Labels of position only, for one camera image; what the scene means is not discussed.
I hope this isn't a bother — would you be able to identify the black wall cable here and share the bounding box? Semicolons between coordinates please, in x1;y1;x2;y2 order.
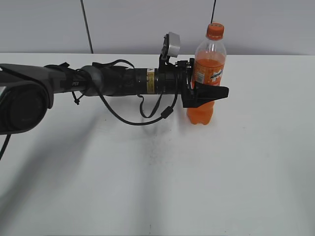
80;0;95;54
211;0;218;24

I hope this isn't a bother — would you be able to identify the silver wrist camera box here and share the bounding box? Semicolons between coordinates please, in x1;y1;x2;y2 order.
161;31;181;60

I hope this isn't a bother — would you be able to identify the orange bottle cap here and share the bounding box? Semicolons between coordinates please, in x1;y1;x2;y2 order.
206;23;224;41

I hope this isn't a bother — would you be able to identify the black right wall cable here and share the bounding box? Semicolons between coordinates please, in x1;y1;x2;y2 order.
211;0;218;24

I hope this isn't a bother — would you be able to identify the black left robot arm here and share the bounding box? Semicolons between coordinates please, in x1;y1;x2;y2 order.
0;58;229;135

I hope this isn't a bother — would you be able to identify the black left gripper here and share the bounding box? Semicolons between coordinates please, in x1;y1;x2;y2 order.
154;55;229;108

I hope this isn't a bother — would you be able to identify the black left wall cable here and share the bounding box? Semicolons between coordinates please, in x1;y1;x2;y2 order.
80;0;95;54

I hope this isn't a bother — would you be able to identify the orange soda plastic bottle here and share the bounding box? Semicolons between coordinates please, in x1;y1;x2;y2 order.
187;36;226;125

